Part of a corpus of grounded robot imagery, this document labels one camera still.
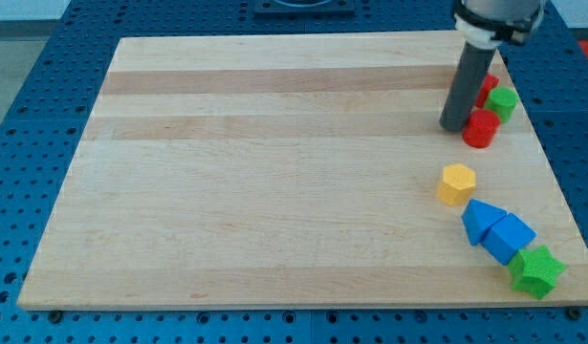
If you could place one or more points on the blue triangle block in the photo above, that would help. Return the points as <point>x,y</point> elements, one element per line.
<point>478,217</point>

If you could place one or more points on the red block behind rod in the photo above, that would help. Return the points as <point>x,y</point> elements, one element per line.
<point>490,82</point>

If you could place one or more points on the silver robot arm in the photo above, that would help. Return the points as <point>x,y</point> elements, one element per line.
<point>485,25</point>

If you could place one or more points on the yellow hexagon block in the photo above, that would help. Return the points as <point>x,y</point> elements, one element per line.
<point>456,184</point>

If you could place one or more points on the green star block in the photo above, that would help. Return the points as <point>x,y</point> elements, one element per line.
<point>535,271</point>

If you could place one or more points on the blue cube block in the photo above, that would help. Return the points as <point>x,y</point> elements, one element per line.
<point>506,237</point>

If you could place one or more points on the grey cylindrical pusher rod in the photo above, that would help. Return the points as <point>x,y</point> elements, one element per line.
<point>470,73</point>

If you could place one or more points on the green cylinder block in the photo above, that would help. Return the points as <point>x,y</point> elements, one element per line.
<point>502,101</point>

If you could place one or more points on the red cylinder block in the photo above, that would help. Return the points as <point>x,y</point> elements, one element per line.
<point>481,128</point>

